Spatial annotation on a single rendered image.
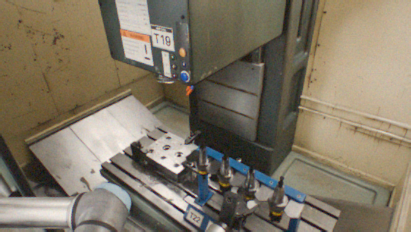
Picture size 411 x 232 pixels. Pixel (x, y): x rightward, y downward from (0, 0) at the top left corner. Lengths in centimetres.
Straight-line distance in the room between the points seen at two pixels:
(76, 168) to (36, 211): 116
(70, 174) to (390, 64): 199
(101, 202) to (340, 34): 143
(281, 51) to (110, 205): 106
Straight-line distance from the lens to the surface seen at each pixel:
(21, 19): 197
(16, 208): 95
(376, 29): 167
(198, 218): 129
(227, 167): 104
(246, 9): 105
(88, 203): 82
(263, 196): 101
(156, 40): 92
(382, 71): 172
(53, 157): 211
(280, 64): 146
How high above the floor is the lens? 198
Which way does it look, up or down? 33 degrees down
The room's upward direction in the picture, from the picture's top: 3 degrees counter-clockwise
